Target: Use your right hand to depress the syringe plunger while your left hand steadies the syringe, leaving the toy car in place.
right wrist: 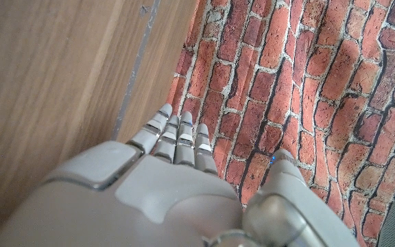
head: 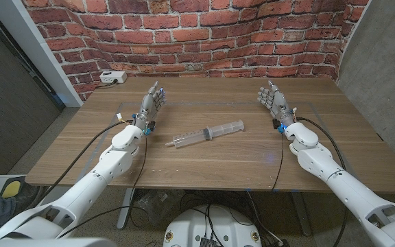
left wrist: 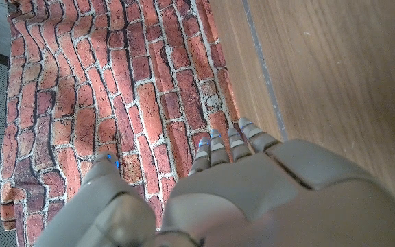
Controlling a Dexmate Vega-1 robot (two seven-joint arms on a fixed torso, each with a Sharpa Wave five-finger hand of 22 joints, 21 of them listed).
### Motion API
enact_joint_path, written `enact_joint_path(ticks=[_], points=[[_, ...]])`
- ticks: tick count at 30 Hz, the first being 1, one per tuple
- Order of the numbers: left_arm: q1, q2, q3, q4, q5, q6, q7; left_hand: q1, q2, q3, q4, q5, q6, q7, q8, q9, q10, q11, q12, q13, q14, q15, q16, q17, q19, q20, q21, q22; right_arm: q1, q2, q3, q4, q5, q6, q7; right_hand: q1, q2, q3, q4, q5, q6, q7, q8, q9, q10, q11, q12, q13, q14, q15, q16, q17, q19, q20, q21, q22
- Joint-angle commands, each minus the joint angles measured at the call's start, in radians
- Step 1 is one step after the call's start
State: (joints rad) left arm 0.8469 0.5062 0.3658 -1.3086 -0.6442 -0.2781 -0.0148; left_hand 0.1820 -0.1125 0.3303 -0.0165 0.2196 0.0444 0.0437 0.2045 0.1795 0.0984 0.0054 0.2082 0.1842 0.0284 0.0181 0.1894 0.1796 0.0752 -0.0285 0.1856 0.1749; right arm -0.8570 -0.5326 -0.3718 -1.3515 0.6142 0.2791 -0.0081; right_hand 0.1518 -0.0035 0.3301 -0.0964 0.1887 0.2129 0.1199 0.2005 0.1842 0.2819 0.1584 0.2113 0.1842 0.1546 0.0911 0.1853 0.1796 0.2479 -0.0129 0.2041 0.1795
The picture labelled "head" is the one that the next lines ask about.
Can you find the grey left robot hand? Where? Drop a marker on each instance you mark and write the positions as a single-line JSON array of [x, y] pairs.
[[149, 106]]

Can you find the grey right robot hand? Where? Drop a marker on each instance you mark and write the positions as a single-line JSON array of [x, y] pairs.
[[278, 103]]

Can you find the large clear plastic syringe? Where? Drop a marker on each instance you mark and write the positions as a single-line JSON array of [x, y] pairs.
[[218, 131]]

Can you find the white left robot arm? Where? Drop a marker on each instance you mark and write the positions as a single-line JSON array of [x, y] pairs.
[[91, 185]]

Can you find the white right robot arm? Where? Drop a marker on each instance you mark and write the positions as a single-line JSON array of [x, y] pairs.
[[341, 185]]

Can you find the white power strip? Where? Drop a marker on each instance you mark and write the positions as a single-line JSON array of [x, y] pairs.
[[112, 77]]

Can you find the grey tape outline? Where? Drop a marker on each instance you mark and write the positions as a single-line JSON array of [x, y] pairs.
[[225, 102]]

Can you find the printed red brick backdrop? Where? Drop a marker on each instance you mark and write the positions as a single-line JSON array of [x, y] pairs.
[[183, 34]]

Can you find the clear plastic bag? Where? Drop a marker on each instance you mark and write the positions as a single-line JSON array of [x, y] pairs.
[[156, 206]]

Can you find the grey metal table leg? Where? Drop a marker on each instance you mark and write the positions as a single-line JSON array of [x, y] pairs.
[[125, 209], [301, 212]]

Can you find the white robot torso base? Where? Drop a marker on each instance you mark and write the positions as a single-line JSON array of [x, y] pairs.
[[214, 223]]

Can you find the dark grey door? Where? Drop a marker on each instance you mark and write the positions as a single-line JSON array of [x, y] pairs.
[[9, 113]]

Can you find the yellow and black floor pedal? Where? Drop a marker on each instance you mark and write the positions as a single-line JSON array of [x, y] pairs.
[[11, 188]]

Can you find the white door frame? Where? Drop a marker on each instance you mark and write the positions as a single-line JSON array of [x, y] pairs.
[[29, 41]]

